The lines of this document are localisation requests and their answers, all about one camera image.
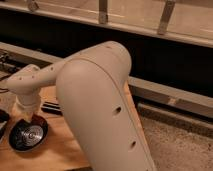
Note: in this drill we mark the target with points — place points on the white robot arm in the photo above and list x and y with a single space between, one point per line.
90 92

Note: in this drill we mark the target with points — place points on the black ceramic bowl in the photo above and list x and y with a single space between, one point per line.
25 136

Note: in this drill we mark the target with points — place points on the red pepper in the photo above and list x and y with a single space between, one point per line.
38 120

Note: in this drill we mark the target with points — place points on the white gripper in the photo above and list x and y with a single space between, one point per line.
26 111

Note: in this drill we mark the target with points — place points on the black object at left edge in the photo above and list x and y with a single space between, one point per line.
4 118

